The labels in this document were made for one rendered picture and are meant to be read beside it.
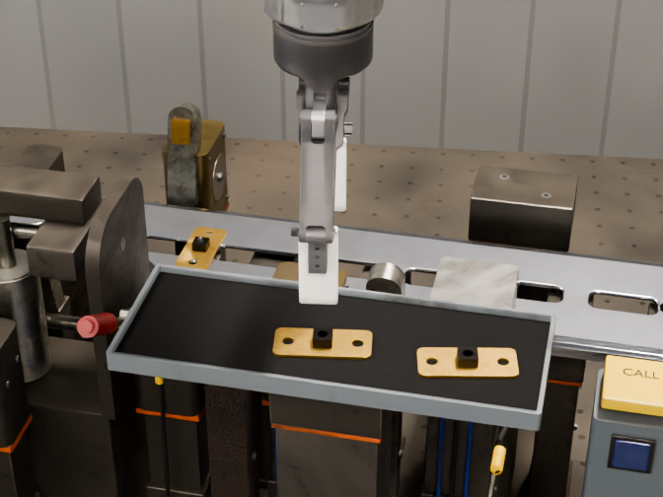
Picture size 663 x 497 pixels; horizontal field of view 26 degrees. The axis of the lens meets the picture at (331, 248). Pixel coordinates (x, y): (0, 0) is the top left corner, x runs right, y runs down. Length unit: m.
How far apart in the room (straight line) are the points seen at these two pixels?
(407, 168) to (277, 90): 1.26
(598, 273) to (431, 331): 0.41
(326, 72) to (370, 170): 1.33
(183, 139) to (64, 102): 2.03
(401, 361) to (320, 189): 0.23
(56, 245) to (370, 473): 0.37
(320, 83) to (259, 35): 2.49
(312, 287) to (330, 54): 0.19
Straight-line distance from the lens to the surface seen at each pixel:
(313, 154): 1.05
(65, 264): 1.39
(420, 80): 3.56
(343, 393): 1.19
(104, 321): 1.30
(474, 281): 1.41
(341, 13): 1.03
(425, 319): 1.27
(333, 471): 1.29
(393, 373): 1.21
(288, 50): 1.06
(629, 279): 1.63
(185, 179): 1.75
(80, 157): 2.45
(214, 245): 1.65
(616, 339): 1.53
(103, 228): 1.36
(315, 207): 1.05
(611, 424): 1.21
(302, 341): 1.24
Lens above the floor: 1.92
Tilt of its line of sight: 34 degrees down
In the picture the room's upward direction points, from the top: straight up
